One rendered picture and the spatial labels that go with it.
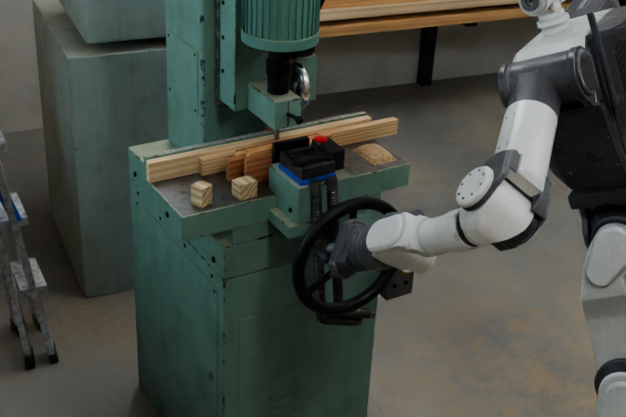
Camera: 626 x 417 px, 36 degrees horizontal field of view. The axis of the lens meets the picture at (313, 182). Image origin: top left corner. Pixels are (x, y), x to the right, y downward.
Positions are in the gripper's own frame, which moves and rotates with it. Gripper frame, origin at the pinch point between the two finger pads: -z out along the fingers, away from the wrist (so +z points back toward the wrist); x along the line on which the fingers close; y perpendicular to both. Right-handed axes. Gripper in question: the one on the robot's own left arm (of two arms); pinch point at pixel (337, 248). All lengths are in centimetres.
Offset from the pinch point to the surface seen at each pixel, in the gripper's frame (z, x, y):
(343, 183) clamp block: -11.1, 16.4, -1.9
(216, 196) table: -26.1, 5.5, 19.3
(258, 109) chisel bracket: -32.3, 30.2, 14.9
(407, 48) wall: -252, 173, -132
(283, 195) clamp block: -18.2, 10.3, 7.6
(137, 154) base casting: -71, 17, 28
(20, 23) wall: -258, 93, 51
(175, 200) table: -28.2, 1.4, 27.1
